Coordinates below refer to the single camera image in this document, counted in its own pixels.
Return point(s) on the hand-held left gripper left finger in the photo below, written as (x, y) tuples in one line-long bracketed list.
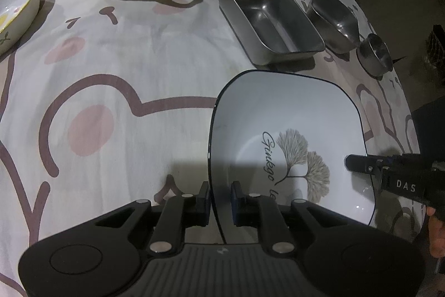
[(203, 210)]

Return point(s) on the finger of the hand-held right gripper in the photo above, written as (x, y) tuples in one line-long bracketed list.
[(361, 163)]

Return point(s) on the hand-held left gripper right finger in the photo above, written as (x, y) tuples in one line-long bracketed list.
[(236, 206)]

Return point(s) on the white square plate leaf print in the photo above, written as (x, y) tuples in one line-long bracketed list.
[(278, 109)]

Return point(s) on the small round steel cup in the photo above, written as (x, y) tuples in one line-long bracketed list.
[(375, 53)]

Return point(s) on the small square steel container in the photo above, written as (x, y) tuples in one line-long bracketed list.
[(333, 18)]

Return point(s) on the flower-shaped bowl yellow rim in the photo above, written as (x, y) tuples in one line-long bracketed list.
[(17, 8)]

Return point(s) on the person's right hand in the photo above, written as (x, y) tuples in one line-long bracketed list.
[(437, 231)]

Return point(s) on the large rectangular steel container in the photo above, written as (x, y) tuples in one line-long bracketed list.
[(267, 15)]

